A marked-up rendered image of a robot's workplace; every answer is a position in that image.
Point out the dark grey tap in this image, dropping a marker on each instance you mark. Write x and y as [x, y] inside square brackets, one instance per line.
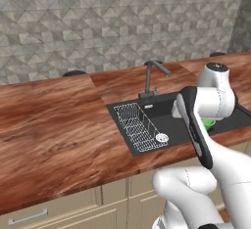
[148, 79]

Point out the round metal sink drain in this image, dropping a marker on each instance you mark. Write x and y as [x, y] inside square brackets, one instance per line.
[162, 137]

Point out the narrow cream drawer front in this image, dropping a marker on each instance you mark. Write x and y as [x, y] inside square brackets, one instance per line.
[114, 192]

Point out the black kitchen sink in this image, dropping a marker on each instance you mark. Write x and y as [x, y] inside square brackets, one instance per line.
[176, 131]

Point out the black round object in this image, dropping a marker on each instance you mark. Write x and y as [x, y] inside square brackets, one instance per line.
[217, 54]
[74, 73]

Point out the green cup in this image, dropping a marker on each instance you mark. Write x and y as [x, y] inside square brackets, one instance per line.
[210, 123]

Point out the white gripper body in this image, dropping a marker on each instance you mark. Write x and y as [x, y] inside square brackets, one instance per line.
[176, 110]

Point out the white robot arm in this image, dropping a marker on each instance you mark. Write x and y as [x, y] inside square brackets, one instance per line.
[222, 171]

